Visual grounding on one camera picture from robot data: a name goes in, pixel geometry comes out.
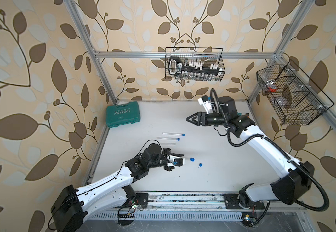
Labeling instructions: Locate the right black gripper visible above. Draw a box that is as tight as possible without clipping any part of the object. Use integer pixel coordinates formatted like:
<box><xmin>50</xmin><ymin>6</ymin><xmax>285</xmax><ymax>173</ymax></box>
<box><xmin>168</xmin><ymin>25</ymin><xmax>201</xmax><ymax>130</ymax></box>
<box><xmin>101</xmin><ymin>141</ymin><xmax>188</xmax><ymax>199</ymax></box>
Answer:
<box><xmin>186</xmin><ymin>112</ymin><xmax>227</xmax><ymax>127</ymax></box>

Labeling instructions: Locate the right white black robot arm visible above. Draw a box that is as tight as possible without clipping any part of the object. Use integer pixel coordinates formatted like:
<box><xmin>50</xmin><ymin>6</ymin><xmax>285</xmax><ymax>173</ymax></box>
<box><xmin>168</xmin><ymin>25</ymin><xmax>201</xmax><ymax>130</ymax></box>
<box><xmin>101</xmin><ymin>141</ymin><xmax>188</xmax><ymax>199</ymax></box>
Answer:
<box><xmin>186</xmin><ymin>89</ymin><xmax>330</xmax><ymax>212</ymax></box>

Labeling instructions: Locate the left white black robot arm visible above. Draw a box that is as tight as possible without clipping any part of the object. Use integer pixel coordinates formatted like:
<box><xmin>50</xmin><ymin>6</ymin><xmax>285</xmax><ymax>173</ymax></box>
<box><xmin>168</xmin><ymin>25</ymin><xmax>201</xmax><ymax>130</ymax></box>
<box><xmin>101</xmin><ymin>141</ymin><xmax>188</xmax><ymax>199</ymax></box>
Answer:
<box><xmin>48</xmin><ymin>143</ymin><xmax>186</xmax><ymax>232</ymax></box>

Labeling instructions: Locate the black socket holder set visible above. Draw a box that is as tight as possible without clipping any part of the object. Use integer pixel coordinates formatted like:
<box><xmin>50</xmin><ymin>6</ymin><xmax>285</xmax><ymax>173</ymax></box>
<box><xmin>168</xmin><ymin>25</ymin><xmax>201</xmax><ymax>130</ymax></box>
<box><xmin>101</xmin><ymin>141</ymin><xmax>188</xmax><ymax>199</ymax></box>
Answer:
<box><xmin>167</xmin><ymin>57</ymin><xmax>225</xmax><ymax>76</ymax></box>

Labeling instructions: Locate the green plastic tool case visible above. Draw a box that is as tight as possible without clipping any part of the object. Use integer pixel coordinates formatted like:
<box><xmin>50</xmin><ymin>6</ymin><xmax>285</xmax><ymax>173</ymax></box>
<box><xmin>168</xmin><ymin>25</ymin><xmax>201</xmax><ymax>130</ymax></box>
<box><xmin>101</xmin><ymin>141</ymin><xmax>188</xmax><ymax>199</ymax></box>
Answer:
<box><xmin>106</xmin><ymin>101</ymin><xmax>141</xmax><ymax>128</ymax></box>

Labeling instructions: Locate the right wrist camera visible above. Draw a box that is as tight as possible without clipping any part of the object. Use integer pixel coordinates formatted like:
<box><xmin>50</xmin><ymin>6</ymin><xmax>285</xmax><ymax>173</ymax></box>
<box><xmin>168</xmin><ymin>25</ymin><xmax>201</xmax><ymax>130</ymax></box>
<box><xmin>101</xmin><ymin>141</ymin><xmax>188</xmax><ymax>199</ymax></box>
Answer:
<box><xmin>198</xmin><ymin>95</ymin><xmax>214</xmax><ymax>114</ymax></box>

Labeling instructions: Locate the aluminium front rail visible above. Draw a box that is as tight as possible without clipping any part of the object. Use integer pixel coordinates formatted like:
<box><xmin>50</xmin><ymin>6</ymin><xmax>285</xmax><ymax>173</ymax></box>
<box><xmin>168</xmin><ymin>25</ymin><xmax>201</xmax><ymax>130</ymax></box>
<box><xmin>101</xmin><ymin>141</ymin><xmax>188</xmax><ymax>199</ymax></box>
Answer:
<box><xmin>92</xmin><ymin>190</ymin><xmax>302</xmax><ymax>212</ymax></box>

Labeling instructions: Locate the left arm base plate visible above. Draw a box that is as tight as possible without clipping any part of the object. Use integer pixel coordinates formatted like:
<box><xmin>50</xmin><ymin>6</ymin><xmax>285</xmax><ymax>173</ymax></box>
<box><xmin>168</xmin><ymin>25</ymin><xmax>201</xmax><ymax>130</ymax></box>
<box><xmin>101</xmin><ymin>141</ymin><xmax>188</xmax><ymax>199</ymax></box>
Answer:
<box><xmin>120</xmin><ymin>192</ymin><xmax>149</xmax><ymax>209</ymax></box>

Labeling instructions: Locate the black wire basket back wall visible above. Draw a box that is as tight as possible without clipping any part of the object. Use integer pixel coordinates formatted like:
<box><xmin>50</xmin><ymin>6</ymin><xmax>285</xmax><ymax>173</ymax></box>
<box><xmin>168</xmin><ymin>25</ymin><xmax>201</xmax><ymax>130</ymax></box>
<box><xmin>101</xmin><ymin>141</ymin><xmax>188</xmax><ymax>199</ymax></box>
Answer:
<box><xmin>165</xmin><ymin>47</ymin><xmax>225</xmax><ymax>82</ymax></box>

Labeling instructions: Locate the black wire basket wall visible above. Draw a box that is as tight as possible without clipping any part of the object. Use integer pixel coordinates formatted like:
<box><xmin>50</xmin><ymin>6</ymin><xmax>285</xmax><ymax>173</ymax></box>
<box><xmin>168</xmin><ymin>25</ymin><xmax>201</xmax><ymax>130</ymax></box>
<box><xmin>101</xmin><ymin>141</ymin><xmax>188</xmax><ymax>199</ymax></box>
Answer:
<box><xmin>165</xmin><ymin>47</ymin><xmax>225</xmax><ymax>82</ymax></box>
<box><xmin>256</xmin><ymin>60</ymin><xmax>334</xmax><ymax>126</ymax></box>

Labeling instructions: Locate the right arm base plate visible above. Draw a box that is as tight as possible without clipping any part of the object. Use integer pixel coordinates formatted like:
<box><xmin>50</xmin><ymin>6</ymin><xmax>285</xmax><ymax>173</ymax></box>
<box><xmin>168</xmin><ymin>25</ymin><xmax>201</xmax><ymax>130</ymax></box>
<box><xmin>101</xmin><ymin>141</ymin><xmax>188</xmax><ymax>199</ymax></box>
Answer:
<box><xmin>223</xmin><ymin>193</ymin><xmax>265</xmax><ymax>210</ymax></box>

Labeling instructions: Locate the black wire basket right wall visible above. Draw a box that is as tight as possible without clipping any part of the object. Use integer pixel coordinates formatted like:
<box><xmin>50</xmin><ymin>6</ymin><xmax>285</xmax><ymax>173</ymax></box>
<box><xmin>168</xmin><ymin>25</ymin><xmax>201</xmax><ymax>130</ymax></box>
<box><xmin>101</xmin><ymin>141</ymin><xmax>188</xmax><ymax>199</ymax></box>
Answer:
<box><xmin>256</xmin><ymin>60</ymin><xmax>334</xmax><ymax>126</ymax></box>

